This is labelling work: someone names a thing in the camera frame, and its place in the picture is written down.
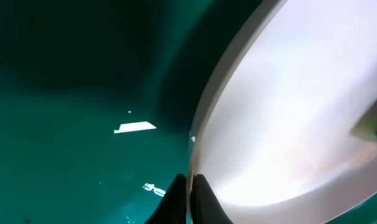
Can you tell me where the white plate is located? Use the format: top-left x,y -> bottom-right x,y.
187,0 -> 377,223

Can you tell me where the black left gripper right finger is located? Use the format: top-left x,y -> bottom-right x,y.
190,174 -> 233,224

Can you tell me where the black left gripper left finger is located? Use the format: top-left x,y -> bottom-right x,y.
145,174 -> 187,224

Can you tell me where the green yellow sponge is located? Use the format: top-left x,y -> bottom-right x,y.
350,100 -> 377,142

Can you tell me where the teal plastic tray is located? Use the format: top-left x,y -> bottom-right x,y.
0,1 -> 377,223

